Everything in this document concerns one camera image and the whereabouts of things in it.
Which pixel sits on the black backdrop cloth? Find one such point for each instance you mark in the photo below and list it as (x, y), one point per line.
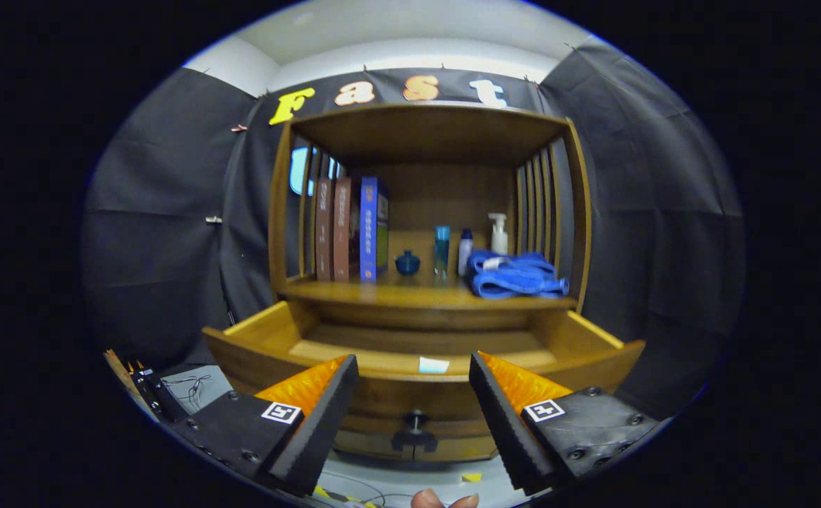
(629, 212)

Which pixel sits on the blue book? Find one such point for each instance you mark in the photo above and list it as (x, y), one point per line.
(368, 233)

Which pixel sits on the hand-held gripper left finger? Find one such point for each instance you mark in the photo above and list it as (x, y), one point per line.
(319, 437)

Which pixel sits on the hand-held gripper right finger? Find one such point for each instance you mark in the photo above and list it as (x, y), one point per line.
(509, 437)

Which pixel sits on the dark brown book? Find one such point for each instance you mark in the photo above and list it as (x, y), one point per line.
(324, 233)

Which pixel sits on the reddish brown book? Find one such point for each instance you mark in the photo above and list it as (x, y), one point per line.
(342, 233)

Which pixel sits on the white bottle with blue cap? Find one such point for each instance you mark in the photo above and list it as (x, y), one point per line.
(465, 254)

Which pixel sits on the wooden cabinet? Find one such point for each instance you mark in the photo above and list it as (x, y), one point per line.
(439, 134)

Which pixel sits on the wooden drawer with black knob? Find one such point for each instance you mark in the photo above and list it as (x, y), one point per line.
(382, 398)

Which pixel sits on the dark blue lidded bowl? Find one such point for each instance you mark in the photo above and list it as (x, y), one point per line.
(408, 264)

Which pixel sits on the wooden cabinet door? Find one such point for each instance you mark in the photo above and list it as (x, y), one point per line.
(467, 449)
(361, 448)

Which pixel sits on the white pump bottle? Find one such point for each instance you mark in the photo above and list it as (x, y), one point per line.
(499, 240)

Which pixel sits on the teal bottle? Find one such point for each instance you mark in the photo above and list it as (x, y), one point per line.
(441, 250)

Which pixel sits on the yellow tape piece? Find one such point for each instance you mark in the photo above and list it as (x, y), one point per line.
(472, 477)

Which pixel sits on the wooden countertop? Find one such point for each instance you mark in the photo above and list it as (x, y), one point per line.
(410, 289)

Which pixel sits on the light blue tube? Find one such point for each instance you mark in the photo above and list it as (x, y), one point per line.
(433, 365)

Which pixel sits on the blue folded towel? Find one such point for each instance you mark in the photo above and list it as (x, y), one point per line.
(516, 279)

